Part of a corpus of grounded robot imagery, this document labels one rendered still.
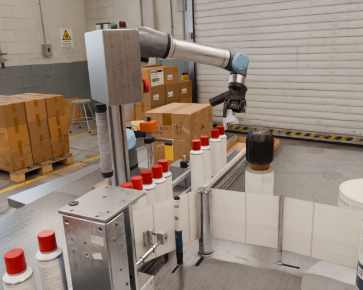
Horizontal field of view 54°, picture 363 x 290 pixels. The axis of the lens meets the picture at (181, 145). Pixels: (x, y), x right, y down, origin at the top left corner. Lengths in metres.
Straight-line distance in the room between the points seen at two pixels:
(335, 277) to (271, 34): 4.79
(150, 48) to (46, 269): 0.89
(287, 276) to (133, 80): 0.62
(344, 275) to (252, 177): 0.34
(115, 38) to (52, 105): 3.72
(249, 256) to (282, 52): 4.64
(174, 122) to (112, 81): 0.81
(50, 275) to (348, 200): 0.75
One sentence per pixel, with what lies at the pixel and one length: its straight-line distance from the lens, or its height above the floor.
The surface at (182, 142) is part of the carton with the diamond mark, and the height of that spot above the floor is 0.98.
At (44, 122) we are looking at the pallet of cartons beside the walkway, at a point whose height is 0.60.
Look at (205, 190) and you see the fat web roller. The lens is 0.93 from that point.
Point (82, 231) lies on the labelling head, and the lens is 0.69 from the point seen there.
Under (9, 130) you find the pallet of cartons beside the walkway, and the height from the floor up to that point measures 0.61.
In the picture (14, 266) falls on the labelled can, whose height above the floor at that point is 1.07.
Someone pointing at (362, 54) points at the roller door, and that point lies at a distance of 5.23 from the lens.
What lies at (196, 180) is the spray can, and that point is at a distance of 1.36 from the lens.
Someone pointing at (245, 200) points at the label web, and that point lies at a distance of 0.94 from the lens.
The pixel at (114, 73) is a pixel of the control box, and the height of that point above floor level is 1.37.
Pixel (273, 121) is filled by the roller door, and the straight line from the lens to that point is 5.65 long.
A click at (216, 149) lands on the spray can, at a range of 1.49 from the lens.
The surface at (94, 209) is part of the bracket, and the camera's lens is 0.69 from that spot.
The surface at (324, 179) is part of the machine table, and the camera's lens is 1.71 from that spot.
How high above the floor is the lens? 1.43
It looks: 16 degrees down
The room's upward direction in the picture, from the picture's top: 2 degrees counter-clockwise
